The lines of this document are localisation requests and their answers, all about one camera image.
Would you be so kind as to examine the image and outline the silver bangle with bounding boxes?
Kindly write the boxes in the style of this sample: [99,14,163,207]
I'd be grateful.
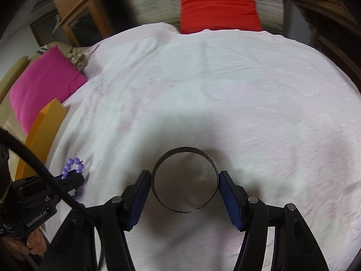
[151,147,220,214]

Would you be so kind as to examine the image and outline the purple bead bracelet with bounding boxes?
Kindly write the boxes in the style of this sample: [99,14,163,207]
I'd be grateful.
[60,157,85,201]

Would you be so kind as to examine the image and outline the orange cardboard box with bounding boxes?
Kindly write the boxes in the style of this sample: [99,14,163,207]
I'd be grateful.
[9,98,68,181]

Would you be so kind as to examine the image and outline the person's left hand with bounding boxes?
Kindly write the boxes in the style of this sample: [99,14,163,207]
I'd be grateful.
[1,228,47,261]

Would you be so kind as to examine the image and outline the white bed blanket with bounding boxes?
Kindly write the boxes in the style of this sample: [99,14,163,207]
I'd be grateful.
[46,23,360,270]

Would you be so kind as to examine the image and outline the magenta pillow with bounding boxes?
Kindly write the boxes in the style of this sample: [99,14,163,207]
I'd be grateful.
[9,45,88,133]

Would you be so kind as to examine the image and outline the patterned fabric piece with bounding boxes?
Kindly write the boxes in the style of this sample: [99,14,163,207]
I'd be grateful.
[36,44,94,73]

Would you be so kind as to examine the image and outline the wooden cabinet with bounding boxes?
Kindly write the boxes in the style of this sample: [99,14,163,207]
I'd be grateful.
[53,0,135,47]

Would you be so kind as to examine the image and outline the small red pillow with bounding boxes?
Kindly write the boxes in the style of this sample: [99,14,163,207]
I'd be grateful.
[180,0,262,34]

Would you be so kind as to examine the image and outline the black cable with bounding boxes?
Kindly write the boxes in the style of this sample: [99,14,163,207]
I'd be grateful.
[0,126,108,271]

